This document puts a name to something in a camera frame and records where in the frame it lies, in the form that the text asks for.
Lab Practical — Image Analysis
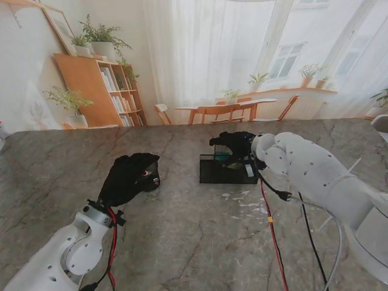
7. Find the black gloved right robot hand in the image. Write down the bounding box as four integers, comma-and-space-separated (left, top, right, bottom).
209, 130, 258, 161

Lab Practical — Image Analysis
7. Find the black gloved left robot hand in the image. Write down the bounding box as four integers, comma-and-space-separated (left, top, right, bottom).
98, 153, 161, 207

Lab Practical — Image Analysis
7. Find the black mesh pen cup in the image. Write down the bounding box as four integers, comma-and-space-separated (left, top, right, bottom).
141, 162, 161, 192

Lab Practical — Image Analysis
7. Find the black mesh desk tray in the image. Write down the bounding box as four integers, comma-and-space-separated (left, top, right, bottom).
199, 142, 260, 185

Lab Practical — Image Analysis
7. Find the white rounded chair back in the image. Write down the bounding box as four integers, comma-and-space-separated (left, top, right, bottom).
370, 114, 388, 133

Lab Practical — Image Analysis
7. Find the red black left arm cable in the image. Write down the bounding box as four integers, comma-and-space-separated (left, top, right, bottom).
80, 207, 122, 291

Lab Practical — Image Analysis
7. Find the red black arm cable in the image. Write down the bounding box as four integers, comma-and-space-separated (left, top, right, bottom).
257, 169, 345, 291
80, 207, 122, 291

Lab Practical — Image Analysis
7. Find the red black right arm cable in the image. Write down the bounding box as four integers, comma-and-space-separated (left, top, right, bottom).
257, 169, 345, 291

